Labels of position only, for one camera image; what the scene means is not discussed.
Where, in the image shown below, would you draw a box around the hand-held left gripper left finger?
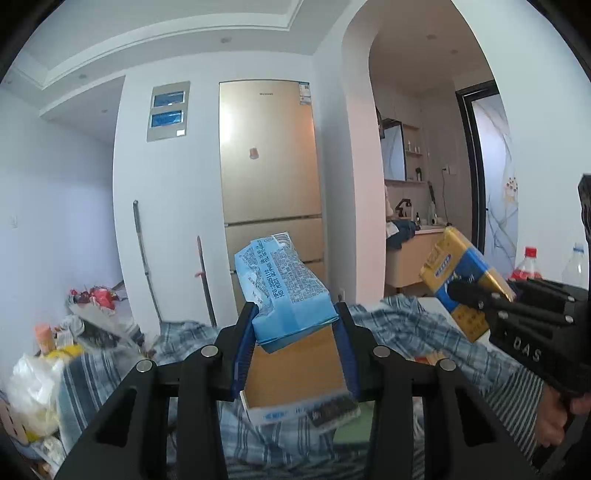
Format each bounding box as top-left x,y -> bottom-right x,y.
55,302 -> 259,480

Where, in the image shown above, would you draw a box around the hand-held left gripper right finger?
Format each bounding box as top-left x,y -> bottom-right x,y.
333,301 -> 539,480

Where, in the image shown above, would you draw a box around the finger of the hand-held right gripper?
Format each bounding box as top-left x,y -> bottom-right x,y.
447,279 -> 575,326
508,277 -> 575,303

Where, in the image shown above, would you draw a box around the yellow and blue packet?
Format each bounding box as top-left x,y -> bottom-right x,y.
419,226 -> 517,343

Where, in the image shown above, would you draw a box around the cardboard box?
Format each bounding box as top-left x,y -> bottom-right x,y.
240,325 -> 365,428

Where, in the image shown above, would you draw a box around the blue tissue pack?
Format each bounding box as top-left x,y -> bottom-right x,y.
235,232 -> 340,354

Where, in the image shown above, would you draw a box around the person's right forearm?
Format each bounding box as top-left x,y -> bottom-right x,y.
480,362 -> 555,418

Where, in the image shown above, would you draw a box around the person's right hand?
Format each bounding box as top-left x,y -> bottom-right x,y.
538,385 -> 591,448

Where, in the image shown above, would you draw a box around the red cola bottle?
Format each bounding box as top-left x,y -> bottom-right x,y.
508,247 -> 543,282

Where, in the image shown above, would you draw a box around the clear water bottle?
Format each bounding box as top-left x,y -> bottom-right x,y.
561,242 -> 589,289

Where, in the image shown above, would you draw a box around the blue plaid cloth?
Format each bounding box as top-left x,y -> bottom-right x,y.
60,295 -> 546,480

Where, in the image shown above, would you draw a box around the wooden vanity cabinet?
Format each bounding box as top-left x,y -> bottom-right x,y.
384,226 -> 451,292

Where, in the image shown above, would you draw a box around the dark thin stick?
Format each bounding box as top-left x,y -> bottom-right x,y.
196,235 -> 218,328

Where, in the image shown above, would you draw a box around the green card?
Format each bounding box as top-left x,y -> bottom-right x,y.
335,408 -> 377,446

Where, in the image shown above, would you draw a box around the dark blue cloth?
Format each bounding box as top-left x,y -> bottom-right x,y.
387,220 -> 419,251

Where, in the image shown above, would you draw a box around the patterned glass door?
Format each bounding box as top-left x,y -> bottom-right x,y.
455,80 -> 519,278

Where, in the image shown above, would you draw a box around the bathroom mirror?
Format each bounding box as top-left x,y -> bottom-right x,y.
379,119 -> 408,182

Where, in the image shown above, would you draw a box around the gold refrigerator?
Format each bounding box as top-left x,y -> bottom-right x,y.
218,79 -> 326,303

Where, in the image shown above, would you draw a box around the orange bottle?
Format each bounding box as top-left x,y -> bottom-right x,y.
34,323 -> 54,354

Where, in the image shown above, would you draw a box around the white plastic bag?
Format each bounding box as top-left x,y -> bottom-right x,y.
7,351 -> 70,444

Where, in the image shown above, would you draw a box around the wall electrical panel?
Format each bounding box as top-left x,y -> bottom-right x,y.
147,81 -> 191,143

